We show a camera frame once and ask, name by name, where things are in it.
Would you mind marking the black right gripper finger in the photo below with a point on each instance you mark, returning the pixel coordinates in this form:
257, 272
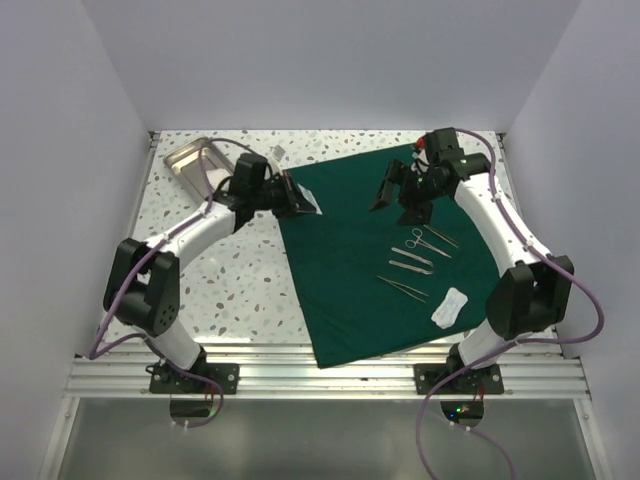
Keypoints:
394, 176
415, 214

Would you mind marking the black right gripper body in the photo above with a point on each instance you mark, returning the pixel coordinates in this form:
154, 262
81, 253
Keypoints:
417, 188

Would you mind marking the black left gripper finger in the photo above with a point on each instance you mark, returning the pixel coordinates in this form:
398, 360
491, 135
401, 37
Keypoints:
289, 210
292, 192

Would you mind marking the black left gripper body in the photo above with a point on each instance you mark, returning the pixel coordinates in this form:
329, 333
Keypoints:
271, 195

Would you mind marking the white green sachet packet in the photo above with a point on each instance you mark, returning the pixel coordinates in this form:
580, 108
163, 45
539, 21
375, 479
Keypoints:
311, 205

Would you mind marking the steel hemostat scissors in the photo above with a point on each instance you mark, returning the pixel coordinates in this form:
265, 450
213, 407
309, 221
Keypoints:
416, 240

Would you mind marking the stainless steel tray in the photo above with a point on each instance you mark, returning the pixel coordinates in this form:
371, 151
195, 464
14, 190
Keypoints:
190, 163

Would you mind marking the white blue sachet packet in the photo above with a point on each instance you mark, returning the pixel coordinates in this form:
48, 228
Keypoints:
446, 314

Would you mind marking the white gauze pad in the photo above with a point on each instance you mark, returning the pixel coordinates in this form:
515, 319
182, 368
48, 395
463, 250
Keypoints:
216, 176

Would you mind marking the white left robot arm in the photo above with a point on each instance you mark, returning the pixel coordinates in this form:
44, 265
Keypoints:
143, 288

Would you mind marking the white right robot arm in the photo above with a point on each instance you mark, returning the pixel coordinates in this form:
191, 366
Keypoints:
533, 289

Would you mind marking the green surgical cloth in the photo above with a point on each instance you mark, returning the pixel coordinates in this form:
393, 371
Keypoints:
335, 259

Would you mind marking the long thin steel forceps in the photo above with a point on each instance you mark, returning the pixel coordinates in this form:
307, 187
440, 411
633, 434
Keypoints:
441, 235

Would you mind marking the flat steel forceps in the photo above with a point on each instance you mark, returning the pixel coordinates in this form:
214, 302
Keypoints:
409, 267
412, 256

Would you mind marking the thin steel tweezers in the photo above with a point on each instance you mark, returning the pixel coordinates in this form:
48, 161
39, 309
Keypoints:
405, 289

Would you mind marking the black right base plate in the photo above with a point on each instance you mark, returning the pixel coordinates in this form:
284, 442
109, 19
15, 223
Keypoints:
486, 380

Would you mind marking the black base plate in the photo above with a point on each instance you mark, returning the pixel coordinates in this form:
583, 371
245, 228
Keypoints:
486, 380
195, 382

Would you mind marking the aluminium rail frame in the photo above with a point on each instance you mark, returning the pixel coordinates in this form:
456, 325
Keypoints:
239, 300

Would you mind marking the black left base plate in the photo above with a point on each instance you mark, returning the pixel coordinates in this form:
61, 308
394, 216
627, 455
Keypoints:
195, 382

